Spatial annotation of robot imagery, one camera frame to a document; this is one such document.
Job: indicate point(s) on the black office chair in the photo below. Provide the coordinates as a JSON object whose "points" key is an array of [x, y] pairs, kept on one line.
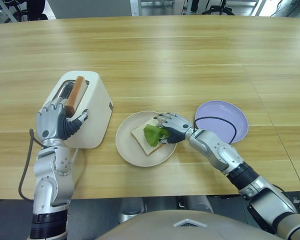
{"points": [[35, 8], [218, 8]]}

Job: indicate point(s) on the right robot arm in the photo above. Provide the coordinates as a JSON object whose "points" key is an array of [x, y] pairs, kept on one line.
{"points": [[240, 172]]}

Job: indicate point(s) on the green lettuce leaf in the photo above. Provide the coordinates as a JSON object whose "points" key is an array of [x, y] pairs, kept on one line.
{"points": [[153, 133]]}

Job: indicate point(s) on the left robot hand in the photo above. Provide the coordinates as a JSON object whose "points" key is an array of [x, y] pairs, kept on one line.
{"points": [[48, 122]]}

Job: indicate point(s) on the cream plate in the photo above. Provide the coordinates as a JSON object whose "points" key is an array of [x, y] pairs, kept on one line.
{"points": [[130, 147]]}

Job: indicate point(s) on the robot body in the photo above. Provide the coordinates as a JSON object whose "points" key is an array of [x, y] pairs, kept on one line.
{"points": [[185, 226]]}

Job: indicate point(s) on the bread slice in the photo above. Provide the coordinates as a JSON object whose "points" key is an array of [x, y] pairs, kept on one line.
{"points": [[76, 96], [146, 140]]}

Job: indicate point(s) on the purple plate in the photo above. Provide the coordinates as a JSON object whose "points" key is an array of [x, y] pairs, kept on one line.
{"points": [[220, 117]]}

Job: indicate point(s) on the cream toaster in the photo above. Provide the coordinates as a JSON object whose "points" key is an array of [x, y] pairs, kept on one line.
{"points": [[90, 117]]}

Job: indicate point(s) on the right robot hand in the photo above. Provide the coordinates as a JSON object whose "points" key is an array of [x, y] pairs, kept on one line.
{"points": [[176, 126]]}

